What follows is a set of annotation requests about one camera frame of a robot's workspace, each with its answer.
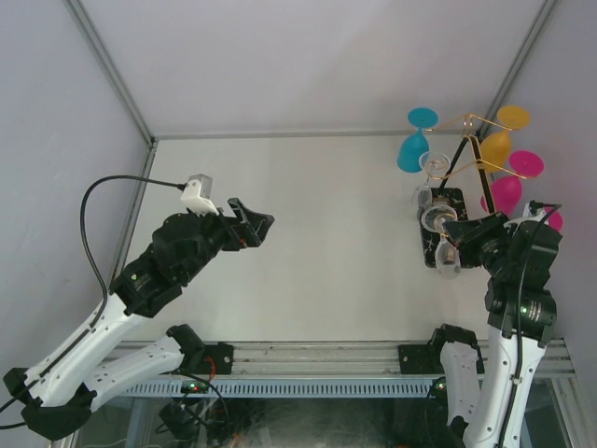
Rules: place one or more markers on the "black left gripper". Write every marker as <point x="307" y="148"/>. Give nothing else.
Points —
<point x="247" y="229"/>

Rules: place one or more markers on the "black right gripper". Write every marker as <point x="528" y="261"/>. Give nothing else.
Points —
<point x="468" y="231"/>

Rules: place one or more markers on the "clear champagne flute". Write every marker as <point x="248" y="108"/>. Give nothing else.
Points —
<point x="435" y="166"/>
<point x="447" y="256"/>

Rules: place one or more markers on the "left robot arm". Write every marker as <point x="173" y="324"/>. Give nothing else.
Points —
<point x="61" y="392"/>

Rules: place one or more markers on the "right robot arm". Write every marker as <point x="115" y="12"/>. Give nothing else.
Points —
<point x="487" y="410"/>

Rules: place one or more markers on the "upper pink wine glass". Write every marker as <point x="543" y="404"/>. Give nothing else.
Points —
<point x="506" y="190"/>

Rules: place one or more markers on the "pink wine glass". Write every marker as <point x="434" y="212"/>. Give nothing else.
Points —
<point x="555" y="221"/>
<point x="506" y="190"/>

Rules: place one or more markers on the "lower pink wine glass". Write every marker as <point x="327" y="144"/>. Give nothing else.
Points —
<point x="555" y="221"/>

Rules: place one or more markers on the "yellow wine glass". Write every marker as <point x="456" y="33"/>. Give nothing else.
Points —
<point x="496" y="148"/>

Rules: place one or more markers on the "cyan wine glass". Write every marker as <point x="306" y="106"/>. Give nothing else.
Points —
<point x="416" y="144"/>

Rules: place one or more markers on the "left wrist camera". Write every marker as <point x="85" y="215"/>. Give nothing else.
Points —
<point x="196" y="196"/>

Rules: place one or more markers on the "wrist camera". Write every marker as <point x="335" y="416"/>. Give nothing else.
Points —
<point x="196" y="196"/>
<point x="533" y="211"/>

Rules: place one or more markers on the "gold wire wine glass rack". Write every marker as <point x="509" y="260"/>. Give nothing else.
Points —
<point x="466" y="186"/>

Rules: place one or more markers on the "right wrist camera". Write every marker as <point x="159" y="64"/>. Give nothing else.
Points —
<point x="533" y="211"/>

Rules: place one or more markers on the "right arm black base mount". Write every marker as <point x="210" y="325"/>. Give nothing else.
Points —
<point x="419" y="359"/>

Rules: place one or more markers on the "aluminium front frame rail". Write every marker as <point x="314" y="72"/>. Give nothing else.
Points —
<point x="316" y="359"/>

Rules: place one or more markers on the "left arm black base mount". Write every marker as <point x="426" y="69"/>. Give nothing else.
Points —
<point x="216" y="359"/>

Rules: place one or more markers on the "blue slotted cable duct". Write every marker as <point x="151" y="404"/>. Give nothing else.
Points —
<point x="325" y="388"/>

